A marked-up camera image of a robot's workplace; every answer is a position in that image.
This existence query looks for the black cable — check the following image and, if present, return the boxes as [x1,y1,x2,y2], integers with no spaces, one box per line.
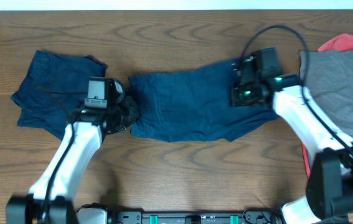
[35,86,87,224]
[240,24,353,189]

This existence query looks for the grey t-shirt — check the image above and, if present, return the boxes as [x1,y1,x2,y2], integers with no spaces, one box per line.
[299,47,353,146]

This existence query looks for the navy blue denim shorts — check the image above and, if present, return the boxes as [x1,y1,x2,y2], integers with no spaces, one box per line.
[128,59,278,142]

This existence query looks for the left black cable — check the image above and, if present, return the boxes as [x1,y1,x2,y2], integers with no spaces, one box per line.
[35,86,87,224]

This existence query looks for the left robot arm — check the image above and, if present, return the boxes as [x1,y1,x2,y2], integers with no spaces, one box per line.
[6,96,139,223]

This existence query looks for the folded navy shorts left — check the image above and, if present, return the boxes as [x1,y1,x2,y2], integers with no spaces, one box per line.
[11,50,107,139]

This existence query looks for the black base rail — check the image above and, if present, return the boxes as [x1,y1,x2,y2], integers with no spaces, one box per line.
[79,203,283,224]

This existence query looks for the red garment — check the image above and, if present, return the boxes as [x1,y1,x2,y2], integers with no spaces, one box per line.
[300,33,353,178]

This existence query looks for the right black cable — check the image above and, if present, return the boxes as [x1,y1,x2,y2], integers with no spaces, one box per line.
[240,24,353,189]

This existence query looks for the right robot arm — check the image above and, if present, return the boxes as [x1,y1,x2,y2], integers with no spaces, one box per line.
[230,56,353,223]

